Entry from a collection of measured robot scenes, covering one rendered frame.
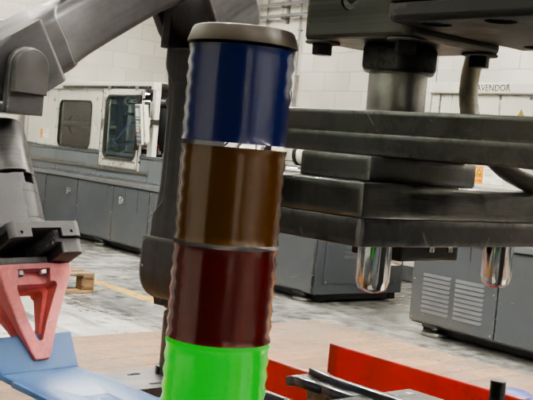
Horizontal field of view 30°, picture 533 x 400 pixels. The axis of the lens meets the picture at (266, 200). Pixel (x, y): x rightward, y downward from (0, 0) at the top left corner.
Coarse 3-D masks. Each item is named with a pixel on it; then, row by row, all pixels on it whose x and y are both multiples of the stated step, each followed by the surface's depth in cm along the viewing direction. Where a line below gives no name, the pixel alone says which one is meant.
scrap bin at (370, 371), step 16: (336, 352) 102; (352, 352) 100; (272, 368) 92; (288, 368) 90; (336, 368) 102; (352, 368) 100; (368, 368) 99; (384, 368) 97; (400, 368) 95; (416, 368) 94; (272, 384) 92; (368, 384) 98; (384, 384) 97; (400, 384) 95; (416, 384) 94; (432, 384) 92; (448, 384) 91; (464, 384) 90
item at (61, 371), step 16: (64, 336) 82; (0, 352) 77; (16, 352) 78; (64, 352) 81; (0, 368) 77; (16, 368) 77; (32, 368) 78; (48, 368) 79; (64, 368) 80; (80, 368) 80; (32, 384) 75; (48, 384) 75; (64, 384) 75; (80, 384) 76; (96, 384) 76; (112, 384) 76
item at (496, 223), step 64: (384, 64) 61; (320, 128) 62; (384, 128) 58; (448, 128) 55; (512, 128) 52; (320, 192) 57; (384, 192) 56; (448, 192) 59; (512, 192) 64; (384, 256) 57; (448, 256) 64; (512, 256) 65
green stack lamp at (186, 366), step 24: (168, 360) 35; (192, 360) 34; (216, 360) 34; (240, 360) 34; (264, 360) 35; (168, 384) 35; (192, 384) 34; (216, 384) 34; (240, 384) 34; (264, 384) 36
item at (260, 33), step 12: (204, 24) 34; (216, 24) 34; (228, 24) 34; (240, 24) 34; (192, 36) 34; (204, 36) 34; (216, 36) 34; (228, 36) 33; (240, 36) 33; (252, 36) 33; (264, 36) 34; (276, 36) 34; (288, 36) 34; (288, 48) 35
